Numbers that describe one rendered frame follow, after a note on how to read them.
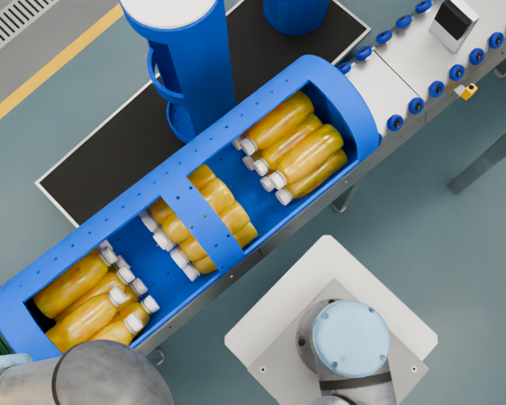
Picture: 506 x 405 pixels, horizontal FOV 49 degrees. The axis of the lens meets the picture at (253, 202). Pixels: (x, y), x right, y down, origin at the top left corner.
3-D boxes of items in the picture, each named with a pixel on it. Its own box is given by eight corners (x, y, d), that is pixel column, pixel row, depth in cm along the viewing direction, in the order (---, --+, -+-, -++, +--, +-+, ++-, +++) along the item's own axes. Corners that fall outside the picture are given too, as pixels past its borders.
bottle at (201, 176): (225, 189, 127) (165, 237, 124) (214, 180, 133) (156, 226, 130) (210, 166, 123) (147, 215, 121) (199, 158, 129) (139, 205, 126)
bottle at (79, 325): (62, 359, 121) (127, 307, 124) (56, 366, 115) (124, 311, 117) (42, 334, 121) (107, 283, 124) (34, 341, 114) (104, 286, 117)
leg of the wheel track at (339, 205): (348, 206, 240) (377, 157, 179) (338, 214, 239) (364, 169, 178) (339, 196, 241) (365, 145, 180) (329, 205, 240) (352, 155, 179)
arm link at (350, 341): (369, 298, 99) (385, 291, 86) (384, 377, 96) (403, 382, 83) (302, 308, 99) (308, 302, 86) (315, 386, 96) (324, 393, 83)
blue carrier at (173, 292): (361, 162, 146) (396, 132, 118) (90, 386, 133) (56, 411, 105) (291, 81, 149) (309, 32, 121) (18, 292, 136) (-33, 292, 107)
